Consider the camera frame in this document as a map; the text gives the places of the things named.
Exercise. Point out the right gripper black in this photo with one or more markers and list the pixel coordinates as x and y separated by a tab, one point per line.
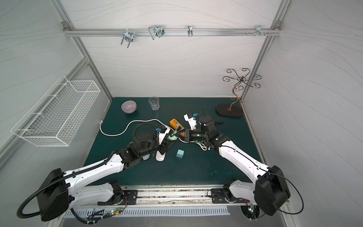
187	135

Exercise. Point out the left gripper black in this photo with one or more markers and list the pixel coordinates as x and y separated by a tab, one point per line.
158	139

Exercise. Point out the light blue wireless mouse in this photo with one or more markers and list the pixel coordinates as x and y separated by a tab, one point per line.
146	157

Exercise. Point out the white wireless mouse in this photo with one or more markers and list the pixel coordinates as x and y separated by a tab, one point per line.
159	156

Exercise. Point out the mint green charger plug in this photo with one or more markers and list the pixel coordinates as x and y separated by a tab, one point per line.
180	154

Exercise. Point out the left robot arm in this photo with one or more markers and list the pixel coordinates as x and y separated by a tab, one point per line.
64	190

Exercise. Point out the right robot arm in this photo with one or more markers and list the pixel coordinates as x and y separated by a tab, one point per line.
268	186

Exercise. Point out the brown metal jewelry stand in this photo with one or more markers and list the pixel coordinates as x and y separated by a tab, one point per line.
246	81

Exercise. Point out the orange power strip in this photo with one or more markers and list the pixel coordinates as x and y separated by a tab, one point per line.
177	126

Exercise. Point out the pink bowl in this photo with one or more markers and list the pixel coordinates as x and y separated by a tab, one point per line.
129	107

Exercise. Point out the clear glass cup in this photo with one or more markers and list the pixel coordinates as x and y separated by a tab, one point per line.
154	103

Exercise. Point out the metal u-bolt hook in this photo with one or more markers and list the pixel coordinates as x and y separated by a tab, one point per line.
128	38

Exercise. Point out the metal clamp hook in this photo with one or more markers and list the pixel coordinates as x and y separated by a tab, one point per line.
156	31

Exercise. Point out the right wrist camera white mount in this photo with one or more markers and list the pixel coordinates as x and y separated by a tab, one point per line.
192	121

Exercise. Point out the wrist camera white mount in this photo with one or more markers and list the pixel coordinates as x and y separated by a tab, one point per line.
163	133
192	121

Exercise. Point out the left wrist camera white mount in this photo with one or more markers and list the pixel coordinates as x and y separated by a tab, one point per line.
163	133

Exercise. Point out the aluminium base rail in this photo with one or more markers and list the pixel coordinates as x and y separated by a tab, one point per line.
170	195

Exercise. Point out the white vented cable duct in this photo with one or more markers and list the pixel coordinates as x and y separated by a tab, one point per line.
193	211

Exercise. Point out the white wire basket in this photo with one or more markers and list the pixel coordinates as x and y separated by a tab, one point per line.
55	118

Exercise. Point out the small metal ring hook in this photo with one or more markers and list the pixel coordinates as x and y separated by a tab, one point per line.
190	31

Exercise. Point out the right metal bracket hook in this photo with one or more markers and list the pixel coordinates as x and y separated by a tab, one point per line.
258	32

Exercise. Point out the aluminium crossbar rail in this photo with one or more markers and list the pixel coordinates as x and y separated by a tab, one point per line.
169	32

